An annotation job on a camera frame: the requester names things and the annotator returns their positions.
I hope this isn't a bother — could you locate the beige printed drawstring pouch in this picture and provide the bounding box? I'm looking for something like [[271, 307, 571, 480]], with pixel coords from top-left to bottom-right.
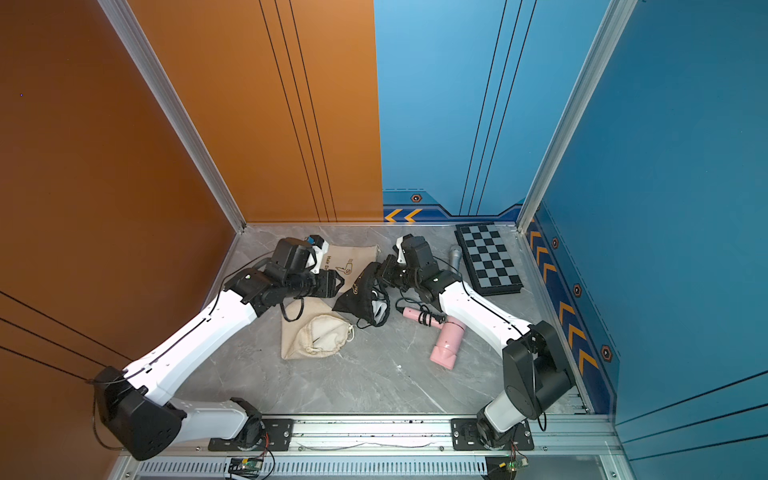
[[321, 244, 379, 294]]

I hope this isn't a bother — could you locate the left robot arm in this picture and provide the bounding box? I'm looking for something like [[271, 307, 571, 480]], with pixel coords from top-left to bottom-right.
[[91, 268, 345, 461]]

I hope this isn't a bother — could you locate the grey microphone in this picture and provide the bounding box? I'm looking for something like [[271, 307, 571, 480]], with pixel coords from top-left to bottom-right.
[[448, 245, 463, 272]]

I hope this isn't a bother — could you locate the black drawstring pouch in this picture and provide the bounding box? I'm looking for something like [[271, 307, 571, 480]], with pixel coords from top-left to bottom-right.
[[333, 262, 391, 329]]

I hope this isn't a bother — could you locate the folded checkered chess board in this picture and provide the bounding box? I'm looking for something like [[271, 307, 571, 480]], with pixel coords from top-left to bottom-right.
[[455, 223, 523, 296]]

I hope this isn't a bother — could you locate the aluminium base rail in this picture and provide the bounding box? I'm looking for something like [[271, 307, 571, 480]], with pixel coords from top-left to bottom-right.
[[110, 414, 634, 479]]

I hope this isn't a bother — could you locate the white hair dryer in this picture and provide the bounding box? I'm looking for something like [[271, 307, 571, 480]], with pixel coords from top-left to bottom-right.
[[370, 299, 390, 326]]

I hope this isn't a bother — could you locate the green circuit board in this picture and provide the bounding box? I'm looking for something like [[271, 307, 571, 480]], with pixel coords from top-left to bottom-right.
[[227, 457, 264, 479], [483, 456, 529, 480]]

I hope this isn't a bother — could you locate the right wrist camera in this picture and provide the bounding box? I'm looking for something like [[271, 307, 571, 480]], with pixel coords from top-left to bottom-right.
[[394, 234, 435, 269]]

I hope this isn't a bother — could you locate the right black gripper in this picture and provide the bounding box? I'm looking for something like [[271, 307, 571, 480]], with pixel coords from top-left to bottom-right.
[[371, 254, 423, 292]]

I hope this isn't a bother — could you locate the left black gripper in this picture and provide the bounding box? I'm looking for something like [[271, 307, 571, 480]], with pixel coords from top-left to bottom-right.
[[285, 268, 348, 301]]

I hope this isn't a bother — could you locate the right green circuit board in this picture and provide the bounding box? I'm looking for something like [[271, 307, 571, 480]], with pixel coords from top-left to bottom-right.
[[483, 456, 529, 480]]

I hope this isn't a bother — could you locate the left green circuit board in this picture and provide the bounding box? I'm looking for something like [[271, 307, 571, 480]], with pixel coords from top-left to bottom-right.
[[227, 457, 264, 479]]

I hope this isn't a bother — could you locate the beige crumpled drawstring pouch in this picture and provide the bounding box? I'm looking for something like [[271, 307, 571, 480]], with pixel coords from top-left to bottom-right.
[[280, 297, 354, 360]]

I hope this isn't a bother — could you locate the pink hair dryer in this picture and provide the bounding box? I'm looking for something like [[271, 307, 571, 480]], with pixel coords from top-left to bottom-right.
[[402, 307, 467, 370]]

